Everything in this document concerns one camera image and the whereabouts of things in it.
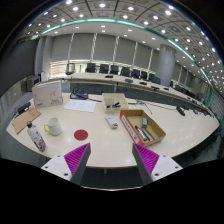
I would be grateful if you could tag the row of black office chairs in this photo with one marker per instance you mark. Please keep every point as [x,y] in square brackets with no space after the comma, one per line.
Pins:
[115,69]

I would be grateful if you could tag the open brown red-sided cardboard box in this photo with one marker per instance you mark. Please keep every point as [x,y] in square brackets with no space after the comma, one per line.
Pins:
[156,130]

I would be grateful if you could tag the small open white box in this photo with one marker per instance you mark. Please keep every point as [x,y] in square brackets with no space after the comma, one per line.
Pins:
[115,98]

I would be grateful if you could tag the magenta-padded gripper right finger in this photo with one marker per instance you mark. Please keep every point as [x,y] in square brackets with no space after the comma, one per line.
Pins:
[146,160]

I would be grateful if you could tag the flat brown cardboard sheet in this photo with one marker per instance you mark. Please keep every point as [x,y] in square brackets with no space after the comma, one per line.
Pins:
[25,120]

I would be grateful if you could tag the long black tool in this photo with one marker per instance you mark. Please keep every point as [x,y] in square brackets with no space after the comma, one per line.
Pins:
[141,133]

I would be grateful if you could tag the large white cardboard box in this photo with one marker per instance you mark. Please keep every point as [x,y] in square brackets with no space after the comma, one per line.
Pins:
[47,95]

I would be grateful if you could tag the white remote control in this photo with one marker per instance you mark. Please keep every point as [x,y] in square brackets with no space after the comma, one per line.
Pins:
[111,121]

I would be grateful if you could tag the clear black-capped water bottle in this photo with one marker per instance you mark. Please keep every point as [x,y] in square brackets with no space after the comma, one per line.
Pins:
[36,137]

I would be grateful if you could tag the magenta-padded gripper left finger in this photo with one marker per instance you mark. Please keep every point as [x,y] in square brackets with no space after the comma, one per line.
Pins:
[77,160]

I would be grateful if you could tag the flat round red coaster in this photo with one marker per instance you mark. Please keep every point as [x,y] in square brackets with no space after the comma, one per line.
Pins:
[81,135]

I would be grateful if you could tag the group of ceiling lights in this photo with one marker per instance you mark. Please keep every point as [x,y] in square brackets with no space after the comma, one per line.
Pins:
[101,5]

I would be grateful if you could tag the black desk telephone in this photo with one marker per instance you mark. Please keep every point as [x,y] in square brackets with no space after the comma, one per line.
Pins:
[79,94]

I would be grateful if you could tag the black oblong device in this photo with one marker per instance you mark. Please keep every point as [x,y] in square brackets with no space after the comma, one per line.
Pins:
[22,108]

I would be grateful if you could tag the black hand tool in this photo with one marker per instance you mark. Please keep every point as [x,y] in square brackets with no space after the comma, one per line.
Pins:
[115,105]

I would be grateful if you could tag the white paper sheet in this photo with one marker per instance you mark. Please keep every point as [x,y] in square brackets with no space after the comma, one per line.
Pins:
[80,105]

